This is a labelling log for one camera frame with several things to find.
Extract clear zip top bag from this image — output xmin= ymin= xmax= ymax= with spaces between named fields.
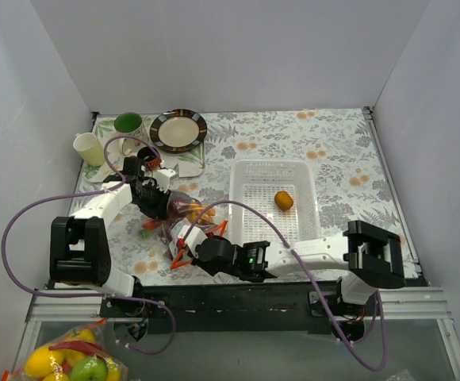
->
xmin=142 ymin=190 xmax=228 ymax=270

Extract fake orange segments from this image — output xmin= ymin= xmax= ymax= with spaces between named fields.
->
xmin=186 ymin=203 xmax=216 ymax=225

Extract fake brown kiwi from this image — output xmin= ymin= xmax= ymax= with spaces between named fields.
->
xmin=274 ymin=190 xmax=294 ymax=211

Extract white plastic basket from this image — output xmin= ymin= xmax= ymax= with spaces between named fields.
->
xmin=229 ymin=159 xmax=321 ymax=244

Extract fake orange carrot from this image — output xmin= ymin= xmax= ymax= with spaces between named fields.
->
xmin=138 ymin=220 xmax=162 ymax=241

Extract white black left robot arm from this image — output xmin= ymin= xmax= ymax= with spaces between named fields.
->
xmin=49 ymin=156 xmax=176 ymax=318

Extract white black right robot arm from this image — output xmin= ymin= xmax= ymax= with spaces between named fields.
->
xmin=178 ymin=221 xmax=405 ymax=316

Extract bag of fake fruit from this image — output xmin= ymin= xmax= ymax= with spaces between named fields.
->
xmin=2 ymin=319 xmax=128 ymax=381

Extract brown ceramic cup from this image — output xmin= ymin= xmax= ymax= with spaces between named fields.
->
xmin=137 ymin=147 xmax=161 ymax=168

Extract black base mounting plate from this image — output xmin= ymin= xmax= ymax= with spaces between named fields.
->
xmin=99 ymin=282 xmax=385 ymax=335

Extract floral serving tray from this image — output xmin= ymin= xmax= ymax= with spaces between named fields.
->
xmin=82 ymin=115 xmax=205 ymax=183

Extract dark striped rim plate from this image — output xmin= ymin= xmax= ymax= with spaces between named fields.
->
xmin=149 ymin=109 xmax=208 ymax=153

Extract green inside cat mug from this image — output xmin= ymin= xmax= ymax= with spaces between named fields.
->
xmin=114 ymin=112 xmax=148 ymax=156

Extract pale yellow cup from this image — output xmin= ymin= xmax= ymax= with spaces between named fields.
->
xmin=72 ymin=133 xmax=105 ymax=167

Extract floral table mat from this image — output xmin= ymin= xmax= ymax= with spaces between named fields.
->
xmin=53 ymin=107 xmax=420 ymax=287

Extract clear plastic wrapper corner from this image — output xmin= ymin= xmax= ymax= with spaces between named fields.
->
xmin=386 ymin=369 xmax=415 ymax=381

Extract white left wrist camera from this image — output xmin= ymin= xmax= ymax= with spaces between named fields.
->
xmin=153 ymin=168 xmax=178 ymax=193

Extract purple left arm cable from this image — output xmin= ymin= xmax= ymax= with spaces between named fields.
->
xmin=1 ymin=136 xmax=176 ymax=355

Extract aluminium frame rail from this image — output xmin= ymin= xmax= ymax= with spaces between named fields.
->
xmin=30 ymin=287 xmax=452 ymax=321

